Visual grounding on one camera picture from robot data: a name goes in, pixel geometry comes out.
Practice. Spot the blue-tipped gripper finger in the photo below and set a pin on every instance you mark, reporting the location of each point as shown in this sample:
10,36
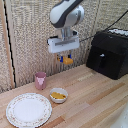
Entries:
70,55
59,58

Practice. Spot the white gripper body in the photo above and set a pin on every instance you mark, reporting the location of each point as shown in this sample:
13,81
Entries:
63,45

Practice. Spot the golden bread piece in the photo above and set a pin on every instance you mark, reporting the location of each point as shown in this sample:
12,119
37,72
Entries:
68,61

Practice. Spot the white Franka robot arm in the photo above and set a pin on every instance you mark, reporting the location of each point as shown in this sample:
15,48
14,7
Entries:
66,15

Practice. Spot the white floral-rimmed plate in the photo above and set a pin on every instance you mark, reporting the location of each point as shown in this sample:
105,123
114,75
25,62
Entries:
29,110

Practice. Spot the pink cup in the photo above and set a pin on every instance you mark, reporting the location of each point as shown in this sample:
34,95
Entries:
40,80

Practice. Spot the small white bowl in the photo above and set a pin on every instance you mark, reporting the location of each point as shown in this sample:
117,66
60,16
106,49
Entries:
58,95

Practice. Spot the yellow food in bowl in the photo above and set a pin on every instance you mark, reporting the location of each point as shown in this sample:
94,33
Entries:
58,96

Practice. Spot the black toaster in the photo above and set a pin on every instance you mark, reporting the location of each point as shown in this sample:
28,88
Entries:
108,54

